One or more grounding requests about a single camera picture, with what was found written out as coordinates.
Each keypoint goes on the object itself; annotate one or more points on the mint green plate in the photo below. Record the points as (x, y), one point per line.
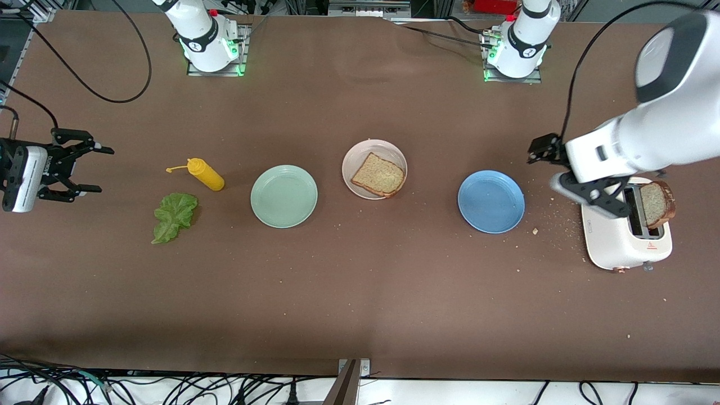
(284, 197)

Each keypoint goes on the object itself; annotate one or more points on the aluminium frame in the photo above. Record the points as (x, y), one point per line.
(368, 8)

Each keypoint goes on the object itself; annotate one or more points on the brown bread slice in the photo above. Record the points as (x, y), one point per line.
(655, 203)
(377, 175)

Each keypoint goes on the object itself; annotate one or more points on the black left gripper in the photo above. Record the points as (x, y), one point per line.
(544, 148)

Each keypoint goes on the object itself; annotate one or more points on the red box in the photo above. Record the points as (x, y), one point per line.
(495, 5)

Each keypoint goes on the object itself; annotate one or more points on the aluminium profile bracket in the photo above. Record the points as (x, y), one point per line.
(346, 388)

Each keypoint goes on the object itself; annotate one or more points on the yellow mustard squeeze bottle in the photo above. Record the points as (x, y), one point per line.
(208, 177)

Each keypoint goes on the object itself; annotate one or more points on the green lettuce leaf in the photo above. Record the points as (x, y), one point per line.
(174, 216)

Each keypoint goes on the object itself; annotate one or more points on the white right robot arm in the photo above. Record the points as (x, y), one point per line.
(199, 34)

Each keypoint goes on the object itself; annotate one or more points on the aluminium rail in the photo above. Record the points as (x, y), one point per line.
(45, 11)

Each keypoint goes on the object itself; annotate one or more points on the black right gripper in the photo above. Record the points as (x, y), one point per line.
(54, 167)

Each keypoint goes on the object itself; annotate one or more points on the blue plate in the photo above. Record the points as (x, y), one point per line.
(490, 202)

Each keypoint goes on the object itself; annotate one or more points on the beige plate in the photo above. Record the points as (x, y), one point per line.
(357, 154)

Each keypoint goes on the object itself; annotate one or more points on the white toaster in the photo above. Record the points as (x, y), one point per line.
(613, 242)

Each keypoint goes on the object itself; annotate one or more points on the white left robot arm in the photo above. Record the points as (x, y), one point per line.
(675, 124)

